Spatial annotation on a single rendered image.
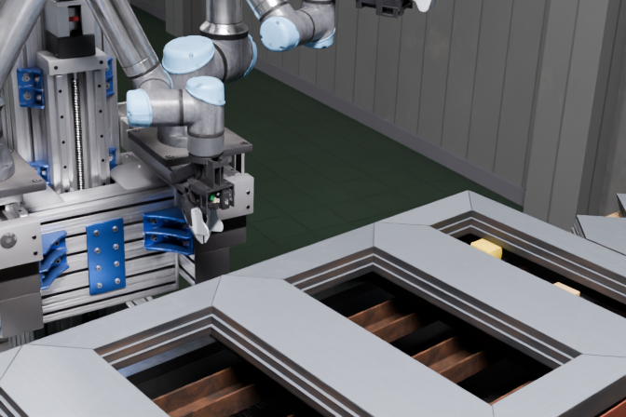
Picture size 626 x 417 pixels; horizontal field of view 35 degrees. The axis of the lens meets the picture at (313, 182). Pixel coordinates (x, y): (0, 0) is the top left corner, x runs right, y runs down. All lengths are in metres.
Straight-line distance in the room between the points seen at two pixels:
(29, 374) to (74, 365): 0.08
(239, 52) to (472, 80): 2.64
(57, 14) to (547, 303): 1.20
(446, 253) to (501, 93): 2.57
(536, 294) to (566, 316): 0.09
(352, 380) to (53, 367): 0.53
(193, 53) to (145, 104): 0.32
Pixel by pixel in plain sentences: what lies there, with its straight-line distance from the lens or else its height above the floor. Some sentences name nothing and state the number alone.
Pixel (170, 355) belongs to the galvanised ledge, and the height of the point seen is 0.68.
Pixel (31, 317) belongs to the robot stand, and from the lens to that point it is 2.20.
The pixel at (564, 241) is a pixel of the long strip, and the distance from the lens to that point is 2.36.
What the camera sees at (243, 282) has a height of 0.87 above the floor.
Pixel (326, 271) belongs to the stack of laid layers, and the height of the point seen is 0.85.
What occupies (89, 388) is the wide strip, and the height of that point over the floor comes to 0.87.
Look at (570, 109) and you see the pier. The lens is 4.25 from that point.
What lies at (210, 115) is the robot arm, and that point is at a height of 1.21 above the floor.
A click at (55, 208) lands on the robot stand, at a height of 0.94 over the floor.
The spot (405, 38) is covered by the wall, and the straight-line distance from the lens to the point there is 5.27.
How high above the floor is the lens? 1.85
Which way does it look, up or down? 23 degrees down
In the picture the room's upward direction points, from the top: 2 degrees clockwise
